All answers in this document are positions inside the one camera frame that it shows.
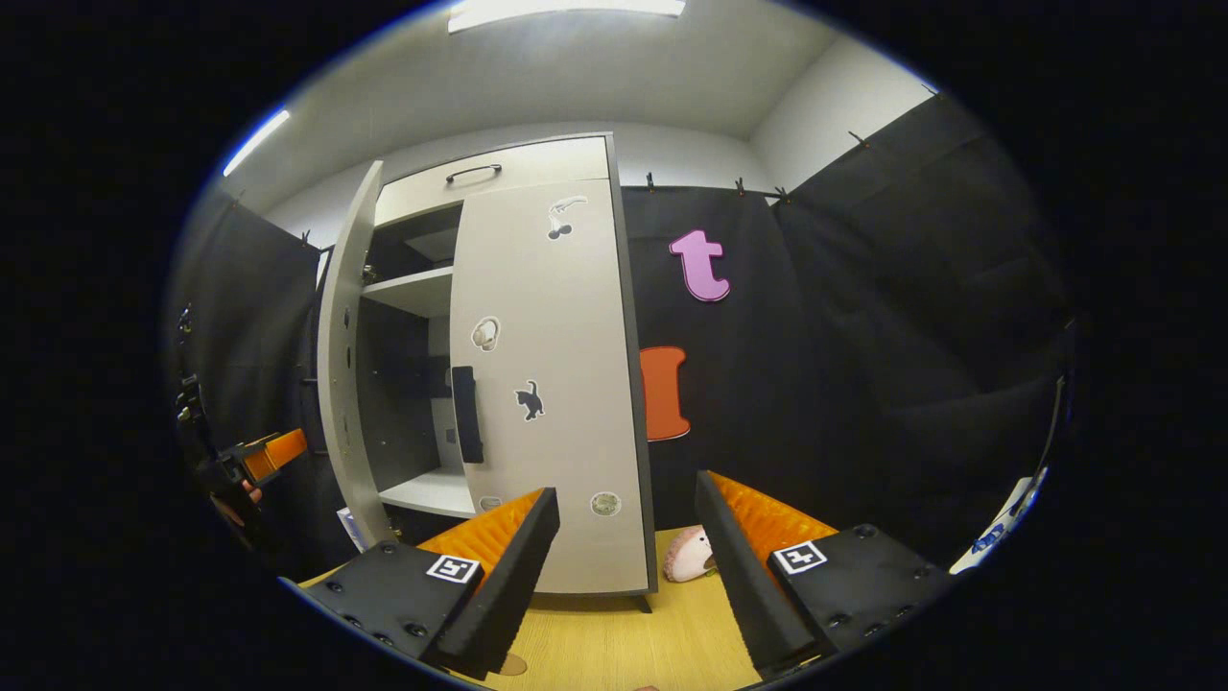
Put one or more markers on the large ceiling light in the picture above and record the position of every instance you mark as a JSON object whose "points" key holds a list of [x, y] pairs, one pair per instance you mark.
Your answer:
{"points": [[566, 11]]}

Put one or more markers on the white cabinet drawer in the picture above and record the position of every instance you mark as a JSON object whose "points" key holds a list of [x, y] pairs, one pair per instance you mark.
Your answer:
{"points": [[537, 168]]}

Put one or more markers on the pink plush toy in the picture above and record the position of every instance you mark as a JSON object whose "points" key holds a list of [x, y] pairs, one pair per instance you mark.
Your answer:
{"points": [[686, 557]]}

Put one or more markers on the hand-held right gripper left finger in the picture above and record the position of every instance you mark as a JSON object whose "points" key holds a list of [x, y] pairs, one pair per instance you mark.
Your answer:
{"points": [[513, 585]]}

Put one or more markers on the black backdrop cloth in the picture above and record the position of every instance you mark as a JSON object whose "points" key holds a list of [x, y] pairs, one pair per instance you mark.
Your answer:
{"points": [[863, 336]]}

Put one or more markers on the white desk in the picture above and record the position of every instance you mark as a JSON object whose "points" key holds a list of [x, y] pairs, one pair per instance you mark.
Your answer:
{"points": [[1007, 509]]}

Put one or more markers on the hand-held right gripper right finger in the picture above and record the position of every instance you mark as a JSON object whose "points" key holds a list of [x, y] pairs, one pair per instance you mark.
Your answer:
{"points": [[743, 576]]}

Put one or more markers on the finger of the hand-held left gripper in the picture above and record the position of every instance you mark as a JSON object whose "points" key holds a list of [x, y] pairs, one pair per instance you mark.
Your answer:
{"points": [[278, 449]]}

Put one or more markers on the white cabinet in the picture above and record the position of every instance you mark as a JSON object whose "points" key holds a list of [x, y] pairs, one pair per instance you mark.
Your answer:
{"points": [[389, 403]]}

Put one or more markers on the round cork coaster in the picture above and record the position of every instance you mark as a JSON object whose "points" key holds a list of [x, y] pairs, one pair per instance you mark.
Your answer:
{"points": [[513, 664]]}

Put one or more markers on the small ceiling light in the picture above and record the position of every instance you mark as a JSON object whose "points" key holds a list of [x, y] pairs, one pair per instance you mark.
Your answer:
{"points": [[257, 141]]}

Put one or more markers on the small white box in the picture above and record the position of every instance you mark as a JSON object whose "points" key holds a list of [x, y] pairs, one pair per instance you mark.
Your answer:
{"points": [[351, 528]]}

